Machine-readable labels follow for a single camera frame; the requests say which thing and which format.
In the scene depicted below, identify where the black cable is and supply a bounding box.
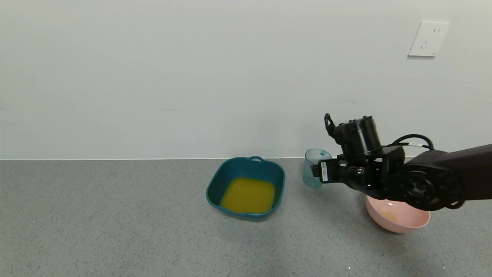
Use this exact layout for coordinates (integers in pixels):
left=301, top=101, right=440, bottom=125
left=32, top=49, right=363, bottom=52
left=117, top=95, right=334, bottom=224
left=324, top=112, right=435, bottom=151

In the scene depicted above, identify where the ribbed clear glass cup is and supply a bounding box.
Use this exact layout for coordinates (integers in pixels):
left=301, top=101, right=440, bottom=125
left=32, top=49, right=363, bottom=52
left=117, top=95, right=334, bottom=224
left=303, top=149, right=333, bottom=189

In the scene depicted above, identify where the teal square tray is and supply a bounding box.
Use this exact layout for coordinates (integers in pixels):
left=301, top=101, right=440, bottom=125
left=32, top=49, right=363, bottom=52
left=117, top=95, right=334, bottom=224
left=206, top=156, right=286, bottom=222

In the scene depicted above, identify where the white wall socket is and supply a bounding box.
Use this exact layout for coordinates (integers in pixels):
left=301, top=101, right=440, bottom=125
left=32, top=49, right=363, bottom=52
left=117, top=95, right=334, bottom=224
left=407, top=21, right=450, bottom=57

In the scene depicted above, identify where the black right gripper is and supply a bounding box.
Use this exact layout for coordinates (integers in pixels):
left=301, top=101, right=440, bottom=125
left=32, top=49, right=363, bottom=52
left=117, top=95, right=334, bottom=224
left=310, top=159, right=351, bottom=184

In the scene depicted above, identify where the orange juice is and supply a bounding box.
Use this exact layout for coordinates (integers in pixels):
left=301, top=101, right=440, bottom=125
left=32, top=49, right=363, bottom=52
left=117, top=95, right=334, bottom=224
left=220, top=177, right=276, bottom=214

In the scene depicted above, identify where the pink bowl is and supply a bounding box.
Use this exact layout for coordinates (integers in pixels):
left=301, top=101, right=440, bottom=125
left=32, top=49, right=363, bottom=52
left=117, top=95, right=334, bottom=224
left=365, top=195, right=431, bottom=234

